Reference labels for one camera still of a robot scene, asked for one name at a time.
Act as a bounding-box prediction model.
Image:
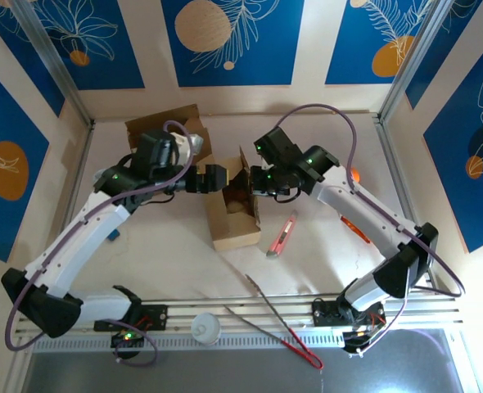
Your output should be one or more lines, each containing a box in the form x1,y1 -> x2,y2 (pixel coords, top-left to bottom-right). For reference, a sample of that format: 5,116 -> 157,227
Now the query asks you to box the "metal tongs red handle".
223,273 -> 324,371

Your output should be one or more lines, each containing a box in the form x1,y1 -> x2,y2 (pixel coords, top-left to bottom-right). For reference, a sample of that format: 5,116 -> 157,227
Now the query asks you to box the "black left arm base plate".
93,303 -> 169,332

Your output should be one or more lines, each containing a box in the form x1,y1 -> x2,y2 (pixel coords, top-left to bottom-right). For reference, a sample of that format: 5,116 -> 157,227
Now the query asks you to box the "grey metal panel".
20,327 -> 482,393

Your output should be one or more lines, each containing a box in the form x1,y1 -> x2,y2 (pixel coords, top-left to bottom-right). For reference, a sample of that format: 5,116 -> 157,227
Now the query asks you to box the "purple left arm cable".
4,120 -> 196,368

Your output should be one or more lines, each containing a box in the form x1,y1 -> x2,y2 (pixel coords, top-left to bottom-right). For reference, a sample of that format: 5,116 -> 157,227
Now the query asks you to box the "blue floral wall panel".
404,0 -> 483,111
0,56 -> 51,264
324,0 -> 439,86
423,38 -> 483,254
32,0 -> 147,91
0,6 -> 66,119
161,0 -> 306,88

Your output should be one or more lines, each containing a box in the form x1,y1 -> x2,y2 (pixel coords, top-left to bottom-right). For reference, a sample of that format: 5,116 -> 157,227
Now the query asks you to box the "white lidded cup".
190,313 -> 221,345

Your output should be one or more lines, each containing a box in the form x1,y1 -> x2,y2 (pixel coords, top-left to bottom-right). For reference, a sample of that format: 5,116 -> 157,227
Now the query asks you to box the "pink utility knife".
265,209 -> 300,261

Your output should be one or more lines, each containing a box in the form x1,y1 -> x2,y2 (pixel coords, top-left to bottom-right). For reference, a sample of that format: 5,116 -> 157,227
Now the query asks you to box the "orange snack bag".
340,216 -> 372,245

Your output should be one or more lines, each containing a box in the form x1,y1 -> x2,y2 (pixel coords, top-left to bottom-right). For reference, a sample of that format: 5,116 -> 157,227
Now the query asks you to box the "white slotted cable duct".
32,332 -> 349,354

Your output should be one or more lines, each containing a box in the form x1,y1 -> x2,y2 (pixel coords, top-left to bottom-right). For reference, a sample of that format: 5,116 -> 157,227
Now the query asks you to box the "small electronics board with wires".
342,323 -> 386,358
110,329 -> 145,349

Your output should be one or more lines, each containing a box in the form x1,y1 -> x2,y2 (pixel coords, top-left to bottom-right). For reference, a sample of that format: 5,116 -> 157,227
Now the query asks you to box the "brown taped cardboard box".
125,104 -> 214,169
205,146 -> 264,251

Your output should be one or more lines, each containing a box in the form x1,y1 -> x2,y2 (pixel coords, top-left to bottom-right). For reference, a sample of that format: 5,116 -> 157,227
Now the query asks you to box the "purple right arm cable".
272,102 -> 467,359

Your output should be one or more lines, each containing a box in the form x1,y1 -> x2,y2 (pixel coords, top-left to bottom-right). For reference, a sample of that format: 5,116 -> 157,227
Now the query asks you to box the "aluminium table edge rail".
14,291 -> 463,341

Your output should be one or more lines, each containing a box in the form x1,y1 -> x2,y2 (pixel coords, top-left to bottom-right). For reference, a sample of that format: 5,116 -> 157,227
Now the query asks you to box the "aluminium frame post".
10,0 -> 96,126
377,0 -> 459,124

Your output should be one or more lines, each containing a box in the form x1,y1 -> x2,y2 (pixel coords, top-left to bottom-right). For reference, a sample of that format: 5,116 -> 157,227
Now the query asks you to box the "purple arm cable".
272,102 -> 467,359
4,120 -> 196,368

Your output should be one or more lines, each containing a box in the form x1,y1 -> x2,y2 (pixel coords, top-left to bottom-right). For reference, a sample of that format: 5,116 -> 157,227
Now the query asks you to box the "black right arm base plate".
311,297 -> 386,328

